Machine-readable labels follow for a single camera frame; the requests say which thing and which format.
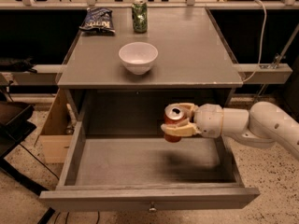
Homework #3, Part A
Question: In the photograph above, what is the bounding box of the black chair base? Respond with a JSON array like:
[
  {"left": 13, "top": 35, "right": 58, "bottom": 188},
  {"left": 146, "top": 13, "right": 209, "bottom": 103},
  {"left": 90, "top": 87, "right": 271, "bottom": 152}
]
[{"left": 0, "top": 91, "right": 57, "bottom": 224}]

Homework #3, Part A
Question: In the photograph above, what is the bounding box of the white bowl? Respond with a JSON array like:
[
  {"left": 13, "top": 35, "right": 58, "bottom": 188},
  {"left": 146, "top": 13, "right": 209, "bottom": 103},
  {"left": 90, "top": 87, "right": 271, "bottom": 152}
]
[{"left": 119, "top": 42, "right": 158, "bottom": 75}]

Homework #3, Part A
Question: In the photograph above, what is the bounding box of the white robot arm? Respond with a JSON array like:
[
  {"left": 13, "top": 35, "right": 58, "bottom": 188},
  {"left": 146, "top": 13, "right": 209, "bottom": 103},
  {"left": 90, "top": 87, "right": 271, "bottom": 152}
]
[{"left": 161, "top": 102, "right": 299, "bottom": 160}]

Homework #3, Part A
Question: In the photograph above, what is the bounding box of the green soda can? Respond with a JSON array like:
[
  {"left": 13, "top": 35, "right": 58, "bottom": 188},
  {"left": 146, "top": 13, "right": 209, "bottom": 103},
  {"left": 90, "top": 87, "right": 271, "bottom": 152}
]
[{"left": 132, "top": 0, "right": 148, "bottom": 33}]

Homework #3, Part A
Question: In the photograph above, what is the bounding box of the open grey top drawer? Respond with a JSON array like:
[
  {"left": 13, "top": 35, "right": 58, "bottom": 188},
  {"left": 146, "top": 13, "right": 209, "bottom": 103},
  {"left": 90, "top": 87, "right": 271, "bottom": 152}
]
[{"left": 39, "top": 91, "right": 261, "bottom": 213}]

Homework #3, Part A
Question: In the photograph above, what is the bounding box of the cardboard box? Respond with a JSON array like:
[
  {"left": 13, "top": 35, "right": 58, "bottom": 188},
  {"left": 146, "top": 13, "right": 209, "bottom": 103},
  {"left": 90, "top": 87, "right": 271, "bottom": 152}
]
[{"left": 38, "top": 90, "right": 76, "bottom": 163}]

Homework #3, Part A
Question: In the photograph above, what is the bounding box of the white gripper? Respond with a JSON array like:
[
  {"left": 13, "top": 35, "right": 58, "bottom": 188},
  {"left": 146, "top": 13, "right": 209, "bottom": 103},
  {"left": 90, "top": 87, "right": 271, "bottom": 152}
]
[{"left": 161, "top": 103, "right": 223, "bottom": 138}]

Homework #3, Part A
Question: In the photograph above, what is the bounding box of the blue chip bag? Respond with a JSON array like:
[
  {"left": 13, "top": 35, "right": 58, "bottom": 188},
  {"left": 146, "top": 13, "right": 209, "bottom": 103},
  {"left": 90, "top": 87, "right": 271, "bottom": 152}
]
[{"left": 79, "top": 7, "right": 115, "bottom": 33}]

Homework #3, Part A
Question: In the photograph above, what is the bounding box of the red coke can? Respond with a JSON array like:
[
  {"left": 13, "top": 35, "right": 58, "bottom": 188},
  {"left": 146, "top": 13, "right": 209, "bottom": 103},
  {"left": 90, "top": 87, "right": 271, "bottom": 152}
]
[{"left": 164, "top": 105, "right": 186, "bottom": 143}]

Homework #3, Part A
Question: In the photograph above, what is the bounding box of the metal drawer knob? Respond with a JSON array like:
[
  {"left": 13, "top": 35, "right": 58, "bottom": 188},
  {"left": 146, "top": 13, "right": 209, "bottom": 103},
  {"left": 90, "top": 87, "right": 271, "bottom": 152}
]
[{"left": 148, "top": 203, "right": 157, "bottom": 213}]

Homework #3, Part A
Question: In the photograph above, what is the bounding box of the grey cabinet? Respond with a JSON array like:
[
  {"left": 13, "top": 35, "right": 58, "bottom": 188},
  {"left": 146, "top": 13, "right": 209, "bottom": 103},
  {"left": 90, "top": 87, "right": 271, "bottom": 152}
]
[{"left": 58, "top": 7, "right": 242, "bottom": 122}]

